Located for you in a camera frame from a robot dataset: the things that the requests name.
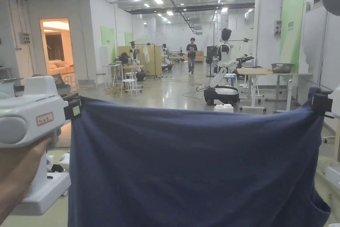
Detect white round stool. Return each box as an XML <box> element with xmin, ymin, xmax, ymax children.
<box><xmin>63</xmin><ymin>74</ymin><xmax>80</xmax><ymax>91</ymax></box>
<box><xmin>121</xmin><ymin>78</ymin><xmax>138</xmax><ymax>97</ymax></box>

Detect dark blue shirt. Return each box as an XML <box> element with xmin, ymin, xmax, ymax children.
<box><xmin>67</xmin><ymin>86</ymin><xmax>331</xmax><ymax>227</ymax></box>

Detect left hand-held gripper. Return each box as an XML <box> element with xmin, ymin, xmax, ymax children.
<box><xmin>0</xmin><ymin>75</ymin><xmax>83</xmax><ymax>216</ymax></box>

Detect white folding table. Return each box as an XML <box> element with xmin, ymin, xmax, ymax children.
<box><xmin>103</xmin><ymin>63</ymin><xmax>123</xmax><ymax>87</ymax></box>

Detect white robot with black head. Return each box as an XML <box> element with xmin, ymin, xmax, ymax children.
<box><xmin>118</xmin><ymin>41</ymin><xmax>147</xmax><ymax>81</ymax></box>

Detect wooden table with metal bowl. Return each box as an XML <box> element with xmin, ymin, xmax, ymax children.
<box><xmin>236</xmin><ymin>63</ymin><xmax>313</xmax><ymax>113</ymax></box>

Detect white block on floor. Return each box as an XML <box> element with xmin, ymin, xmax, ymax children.
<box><xmin>214</xmin><ymin>103</ymin><xmax>234</xmax><ymax>113</ymax></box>

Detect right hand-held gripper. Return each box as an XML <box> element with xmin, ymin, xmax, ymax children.
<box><xmin>311</xmin><ymin>84</ymin><xmax>340</xmax><ymax>119</ymax></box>

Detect spare white hand-held gripper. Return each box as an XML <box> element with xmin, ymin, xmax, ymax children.
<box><xmin>46</xmin><ymin>152</ymin><xmax>71</xmax><ymax>174</ymax></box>

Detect beige sofa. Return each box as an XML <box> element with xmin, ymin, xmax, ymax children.
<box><xmin>49</xmin><ymin>63</ymin><xmax>75</xmax><ymax>75</ymax></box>

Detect person's left hand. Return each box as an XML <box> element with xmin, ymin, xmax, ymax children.
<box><xmin>0</xmin><ymin>134</ymin><xmax>51</xmax><ymax>223</ymax></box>

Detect white humanoid robot wheeled base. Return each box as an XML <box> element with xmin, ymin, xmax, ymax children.
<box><xmin>204</xmin><ymin>28</ymin><xmax>255</xmax><ymax>105</ymax></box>

